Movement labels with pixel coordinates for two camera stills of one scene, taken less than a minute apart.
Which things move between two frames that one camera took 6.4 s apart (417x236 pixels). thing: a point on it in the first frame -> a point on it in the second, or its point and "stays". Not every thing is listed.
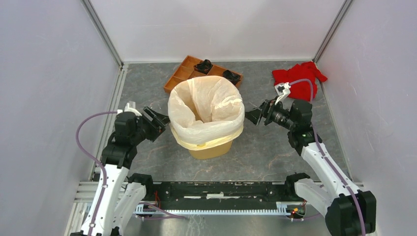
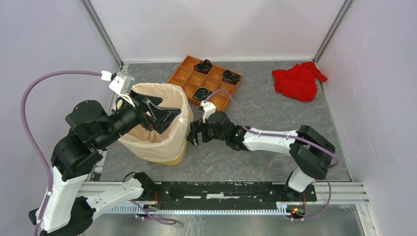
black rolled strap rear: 205,67 stays
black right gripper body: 276,114 -> 208,132
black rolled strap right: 233,77 stays
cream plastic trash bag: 205,109 -> 169,145
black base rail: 199,195 stays
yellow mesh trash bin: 214,150 -> 169,147
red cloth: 300,91 stays
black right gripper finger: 254,115 -> 194,128
